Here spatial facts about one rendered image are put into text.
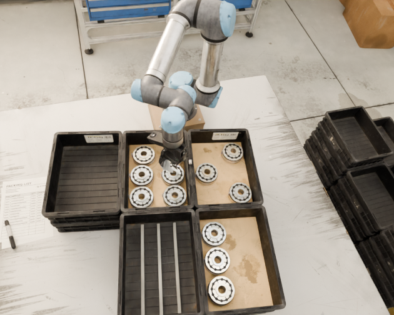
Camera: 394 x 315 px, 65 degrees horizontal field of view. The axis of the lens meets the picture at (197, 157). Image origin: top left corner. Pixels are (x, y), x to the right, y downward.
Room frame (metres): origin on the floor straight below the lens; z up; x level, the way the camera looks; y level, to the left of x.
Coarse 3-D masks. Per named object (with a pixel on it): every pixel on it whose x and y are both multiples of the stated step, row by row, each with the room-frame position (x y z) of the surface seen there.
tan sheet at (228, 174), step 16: (192, 144) 0.86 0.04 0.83; (208, 144) 0.88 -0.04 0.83; (224, 144) 0.90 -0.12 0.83; (240, 144) 0.92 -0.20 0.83; (208, 160) 0.79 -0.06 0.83; (224, 160) 0.81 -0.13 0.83; (224, 176) 0.72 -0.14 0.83; (240, 176) 0.73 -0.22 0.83; (208, 192) 0.62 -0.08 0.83; (224, 192) 0.63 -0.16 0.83; (240, 192) 0.65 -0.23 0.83
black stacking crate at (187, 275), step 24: (144, 216) 0.42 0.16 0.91; (168, 216) 0.45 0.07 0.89; (144, 240) 0.35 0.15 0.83; (168, 240) 0.37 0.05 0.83; (192, 240) 0.37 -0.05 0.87; (144, 264) 0.25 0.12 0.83; (168, 264) 0.27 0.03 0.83; (192, 264) 0.29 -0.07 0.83; (144, 288) 0.17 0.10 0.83; (168, 288) 0.18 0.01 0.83; (192, 288) 0.20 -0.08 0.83; (144, 312) 0.09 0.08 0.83; (168, 312) 0.10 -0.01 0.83; (192, 312) 0.12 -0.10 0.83
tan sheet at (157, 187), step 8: (144, 144) 0.81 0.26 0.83; (152, 144) 0.81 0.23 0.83; (160, 152) 0.78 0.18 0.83; (152, 168) 0.68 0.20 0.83; (160, 168) 0.69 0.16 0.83; (160, 176) 0.65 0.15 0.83; (184, 176) 0.68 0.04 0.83; (152, 184) 0.60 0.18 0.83; (160, 184) 0.61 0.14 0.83; (184, 184) 0.63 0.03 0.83; (160, 192) 0.57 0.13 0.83; (160, 200) 0.54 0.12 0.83
